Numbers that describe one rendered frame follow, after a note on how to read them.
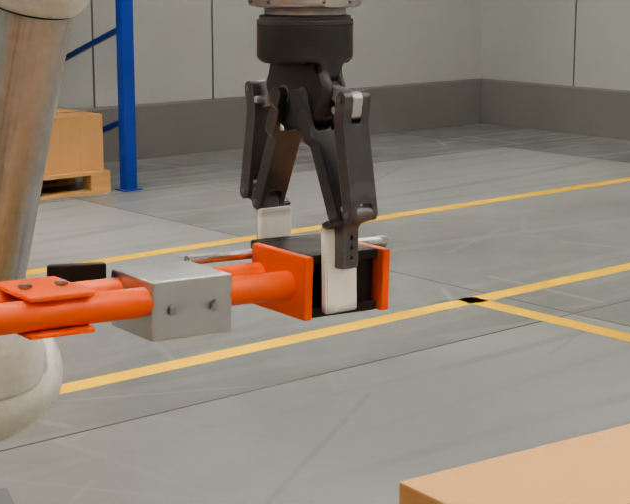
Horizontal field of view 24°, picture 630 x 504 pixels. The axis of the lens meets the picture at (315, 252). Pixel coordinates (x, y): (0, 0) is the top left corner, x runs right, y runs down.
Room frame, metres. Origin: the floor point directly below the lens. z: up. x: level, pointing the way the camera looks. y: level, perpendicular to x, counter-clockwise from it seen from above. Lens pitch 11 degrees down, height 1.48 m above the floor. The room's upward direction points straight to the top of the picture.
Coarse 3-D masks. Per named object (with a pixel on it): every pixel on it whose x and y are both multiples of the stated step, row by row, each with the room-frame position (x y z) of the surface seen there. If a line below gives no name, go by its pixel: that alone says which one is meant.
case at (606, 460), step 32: (544, 448) 1.55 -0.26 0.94; (576, 448) 1.55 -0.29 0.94; (608, 448) 1.55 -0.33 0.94; (416, 480) 1.45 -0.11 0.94; (448, 480) 1.45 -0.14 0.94; (480, 480) 1.45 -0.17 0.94; (512, 480) 1.45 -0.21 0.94; (544, 480) 1.45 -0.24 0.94; (576, 480) 1.45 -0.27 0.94; (608, 480) 1.45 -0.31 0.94
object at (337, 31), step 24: (264, 24) 1.12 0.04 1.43; (288, 24) 1.11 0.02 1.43; (312, 24) 1.10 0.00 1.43; (336, 24) 1.11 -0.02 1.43; (264, 48) 1.12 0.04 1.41; (288, 48) 1.11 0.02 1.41; (312, 48) 1.10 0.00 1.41; (336, 48) 1.11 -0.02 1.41; (288, 72) 1.14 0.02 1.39; (312, 72) 1.11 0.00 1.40; (336, 72) 1.11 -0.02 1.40; (288, 96) 1.14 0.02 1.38; (312, 96) 1.11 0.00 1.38; (288, 120) 1.14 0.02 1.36
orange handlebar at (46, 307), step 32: (0, 288) 1.00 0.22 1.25; (32, 288) 0.99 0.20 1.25; (64, 288) 0.99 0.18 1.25; (96, 288) 1.04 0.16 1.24; (128, 288) 1.02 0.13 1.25; (256, 288) 1.07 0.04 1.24; (288, 288) 1.09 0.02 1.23; (0, 320) 0.95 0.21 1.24; (32, 320) 0.96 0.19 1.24; (64, 320) 0.98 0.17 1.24; (96, 320) 0.99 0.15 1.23
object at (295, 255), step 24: (288, 240) 1.16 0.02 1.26; (312, 240) 1.16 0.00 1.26; (264, 264) 1.13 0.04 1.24; (288, 264) 1.10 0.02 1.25; (312, 264) 1.09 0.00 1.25; (360, 264) 1.13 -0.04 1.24; (384, 264) 1.13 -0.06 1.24; (312, 288) 1.09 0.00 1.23; (360, 288) 1.13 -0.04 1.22; (384, 288) 1.13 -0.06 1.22; (288, 312) 1.10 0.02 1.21; (312, 312) 1.10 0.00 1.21
